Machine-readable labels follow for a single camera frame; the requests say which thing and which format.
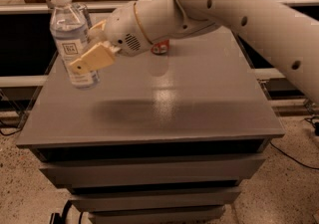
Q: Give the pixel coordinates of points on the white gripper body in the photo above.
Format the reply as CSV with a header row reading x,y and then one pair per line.
x,y
124,29

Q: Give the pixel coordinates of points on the clear plastic water bottle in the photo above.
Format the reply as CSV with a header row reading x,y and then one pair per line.
x,y
69,29

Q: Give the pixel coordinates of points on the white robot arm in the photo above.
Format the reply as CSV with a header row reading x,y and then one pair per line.
x,y
285,38

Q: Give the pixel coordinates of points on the silver blue energy drink can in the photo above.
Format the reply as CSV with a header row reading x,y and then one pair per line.
x,y
84,10

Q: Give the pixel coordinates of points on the orange soda can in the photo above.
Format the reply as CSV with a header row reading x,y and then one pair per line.
x,y
160,48

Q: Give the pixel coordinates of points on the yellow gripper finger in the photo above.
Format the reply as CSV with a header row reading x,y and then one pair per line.
x,y
97,33
101,55

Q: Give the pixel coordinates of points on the grey drawer cabinet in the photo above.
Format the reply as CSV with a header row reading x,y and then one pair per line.
x,y
160,138

